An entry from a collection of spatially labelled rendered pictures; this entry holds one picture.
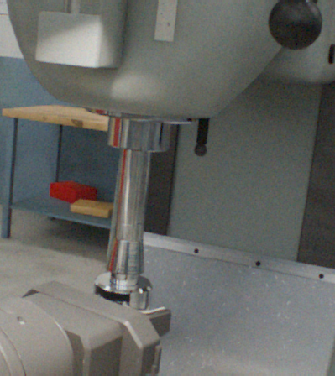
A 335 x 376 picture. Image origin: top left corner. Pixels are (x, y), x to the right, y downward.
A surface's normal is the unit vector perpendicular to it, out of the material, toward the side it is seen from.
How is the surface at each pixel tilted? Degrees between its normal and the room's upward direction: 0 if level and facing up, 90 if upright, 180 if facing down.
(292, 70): 117
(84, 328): 1
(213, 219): 90
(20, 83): 90
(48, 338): 46
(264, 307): 63
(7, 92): 90
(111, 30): 90
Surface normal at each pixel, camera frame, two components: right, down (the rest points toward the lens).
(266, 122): -0.33, 0.15
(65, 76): -0.44, 0.52
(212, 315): -0.26, -0.31
